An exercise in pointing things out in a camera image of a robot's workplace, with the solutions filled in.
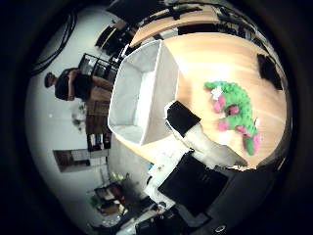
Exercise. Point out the green and pink plush toy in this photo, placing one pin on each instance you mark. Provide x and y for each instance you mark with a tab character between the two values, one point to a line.
239	101

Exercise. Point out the white fabric container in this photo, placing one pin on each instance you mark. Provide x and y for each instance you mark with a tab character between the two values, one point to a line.
130	94

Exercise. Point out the cluttered equipment pile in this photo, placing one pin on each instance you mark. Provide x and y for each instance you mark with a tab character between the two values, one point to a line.
114	196

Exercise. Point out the small shelf with books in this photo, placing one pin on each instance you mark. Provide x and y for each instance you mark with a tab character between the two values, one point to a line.
98	142

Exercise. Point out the wooden crate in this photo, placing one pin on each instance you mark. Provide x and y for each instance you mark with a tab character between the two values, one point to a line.
96	117

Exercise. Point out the green potted plant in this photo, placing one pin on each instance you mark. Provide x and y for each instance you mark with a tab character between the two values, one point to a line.
79	117

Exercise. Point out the flat black object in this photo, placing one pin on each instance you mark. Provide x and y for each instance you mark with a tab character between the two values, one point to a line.
269	70

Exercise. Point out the person in dark shirt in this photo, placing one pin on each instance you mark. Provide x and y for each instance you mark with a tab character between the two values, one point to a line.
63	86

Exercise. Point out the long wooden desk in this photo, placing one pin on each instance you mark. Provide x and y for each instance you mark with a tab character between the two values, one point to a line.
172	23

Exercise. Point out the dark cabinet with wooden edge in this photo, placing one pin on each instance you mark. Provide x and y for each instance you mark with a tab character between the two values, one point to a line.
111	39

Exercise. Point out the low wall cabinet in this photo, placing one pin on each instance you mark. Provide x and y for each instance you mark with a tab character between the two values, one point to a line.
78	160

